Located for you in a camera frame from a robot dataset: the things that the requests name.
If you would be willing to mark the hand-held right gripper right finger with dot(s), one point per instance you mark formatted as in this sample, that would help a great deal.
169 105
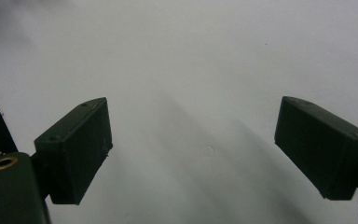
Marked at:
320 149

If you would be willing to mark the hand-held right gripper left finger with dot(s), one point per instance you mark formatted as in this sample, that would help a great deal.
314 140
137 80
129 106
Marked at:
77 149

